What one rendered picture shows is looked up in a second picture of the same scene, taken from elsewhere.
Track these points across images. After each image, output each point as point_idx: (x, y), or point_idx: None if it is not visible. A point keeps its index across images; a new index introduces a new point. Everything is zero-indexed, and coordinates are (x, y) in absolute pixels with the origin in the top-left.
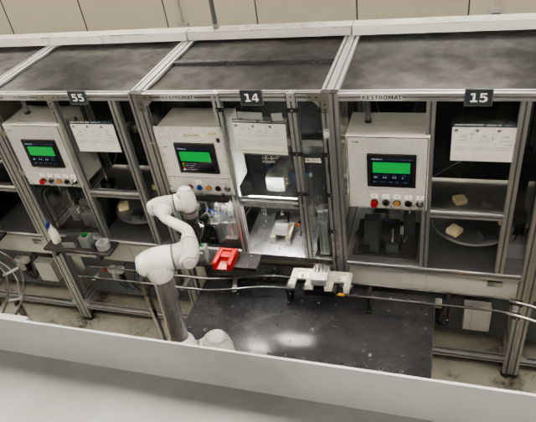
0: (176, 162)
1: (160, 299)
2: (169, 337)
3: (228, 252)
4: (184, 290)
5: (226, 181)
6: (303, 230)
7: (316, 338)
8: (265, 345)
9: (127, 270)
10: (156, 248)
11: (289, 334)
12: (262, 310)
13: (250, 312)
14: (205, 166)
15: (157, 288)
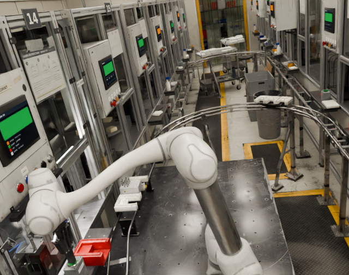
0: None
1: (222, 197)
2: (238, 246)
3: (82, 249)
4: None
5: (46, 147)
6: (96, 167)
7: (180, 210)
8: (191, 239)
9: None
10: (186, 140)
11: (177, 226)
12: (145, 252)
13: (148, 261)
14: (29, 131)
15: (217, 183)
